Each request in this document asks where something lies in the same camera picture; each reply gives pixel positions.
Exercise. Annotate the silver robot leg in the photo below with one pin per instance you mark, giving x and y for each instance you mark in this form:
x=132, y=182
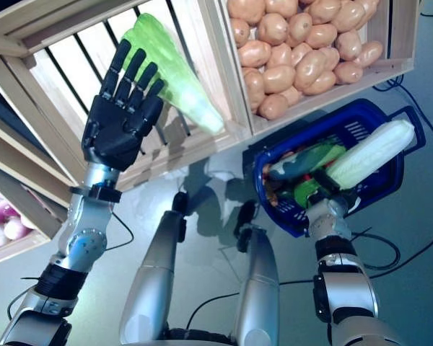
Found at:
x=155, y=274
x=260, y=281

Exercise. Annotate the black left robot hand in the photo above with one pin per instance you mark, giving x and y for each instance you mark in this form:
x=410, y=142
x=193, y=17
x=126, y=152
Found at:
x=119, y=129

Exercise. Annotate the silver right robot leg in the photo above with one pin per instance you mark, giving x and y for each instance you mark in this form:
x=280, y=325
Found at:
x=260, y=281

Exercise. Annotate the wooden cabbage crate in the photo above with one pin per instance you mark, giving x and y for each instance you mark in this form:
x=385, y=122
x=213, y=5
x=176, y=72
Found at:
x=187, y=151

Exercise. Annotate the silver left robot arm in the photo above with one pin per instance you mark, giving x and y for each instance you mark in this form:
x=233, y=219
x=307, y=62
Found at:
x=83, y=245

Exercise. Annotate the wooden potato crate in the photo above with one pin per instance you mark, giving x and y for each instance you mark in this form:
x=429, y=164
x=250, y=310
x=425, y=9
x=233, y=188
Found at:
x=404, y=36

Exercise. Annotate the wooden onion crate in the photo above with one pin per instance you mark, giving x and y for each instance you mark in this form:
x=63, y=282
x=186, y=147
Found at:
x=18, y=250

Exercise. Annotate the blue plastic shopping basket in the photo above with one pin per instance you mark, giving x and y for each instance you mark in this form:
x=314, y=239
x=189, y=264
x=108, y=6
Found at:
x=346, y=119

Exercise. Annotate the tan toy potato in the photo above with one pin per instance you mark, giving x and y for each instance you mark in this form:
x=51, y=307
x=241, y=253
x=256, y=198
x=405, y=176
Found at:
x=254, y=53
x=368, y=54
x=245, y=8
x=348, y=72
x=273, y=106
x=278, y=78
x=279, y=7
x=253, y=86
x=310, y=66

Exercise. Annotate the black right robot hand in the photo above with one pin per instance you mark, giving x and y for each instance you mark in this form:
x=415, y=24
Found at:
x=328, y=182

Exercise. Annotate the green bell pepper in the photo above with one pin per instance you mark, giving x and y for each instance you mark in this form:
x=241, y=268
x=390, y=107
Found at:
x=305, y=191

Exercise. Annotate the wooden display stand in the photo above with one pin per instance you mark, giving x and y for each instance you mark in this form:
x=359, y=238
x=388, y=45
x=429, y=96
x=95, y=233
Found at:
x=29, y=158

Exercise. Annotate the silver left robot leg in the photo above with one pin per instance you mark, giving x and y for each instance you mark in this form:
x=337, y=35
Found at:
x=155, y=274

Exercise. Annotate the dark robot waist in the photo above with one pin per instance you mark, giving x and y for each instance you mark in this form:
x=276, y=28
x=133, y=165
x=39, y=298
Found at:
x=198, y=335

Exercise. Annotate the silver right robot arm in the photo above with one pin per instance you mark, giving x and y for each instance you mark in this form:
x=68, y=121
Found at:
x=346, y=288

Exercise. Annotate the green white napa cabbage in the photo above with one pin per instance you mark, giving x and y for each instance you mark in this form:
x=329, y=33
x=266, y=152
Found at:
x=371, y=155
x=187, y=97
x=303, y=164

